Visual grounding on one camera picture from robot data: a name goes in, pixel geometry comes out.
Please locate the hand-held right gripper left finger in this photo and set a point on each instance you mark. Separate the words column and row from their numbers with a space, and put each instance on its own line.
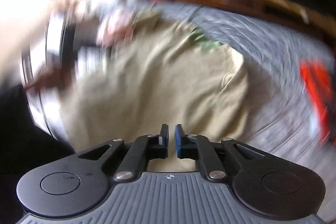
column 163, row 145

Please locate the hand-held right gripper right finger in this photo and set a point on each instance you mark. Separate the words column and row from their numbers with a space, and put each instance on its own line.
column 179, row 142

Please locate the pale green fleece garment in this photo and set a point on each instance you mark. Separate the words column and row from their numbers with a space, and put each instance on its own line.
column 157, row 82

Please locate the silver quilted bedspread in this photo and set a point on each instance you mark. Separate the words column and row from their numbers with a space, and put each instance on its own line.
column 275, row 56

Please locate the dark low wooden table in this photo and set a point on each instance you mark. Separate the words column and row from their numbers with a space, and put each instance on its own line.
column 215, row 3

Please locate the orange and navy jacket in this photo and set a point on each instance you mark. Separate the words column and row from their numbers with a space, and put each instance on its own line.
column 317, row 92

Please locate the wooden television stand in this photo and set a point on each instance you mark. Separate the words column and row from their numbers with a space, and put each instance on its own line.
column 283, row 3

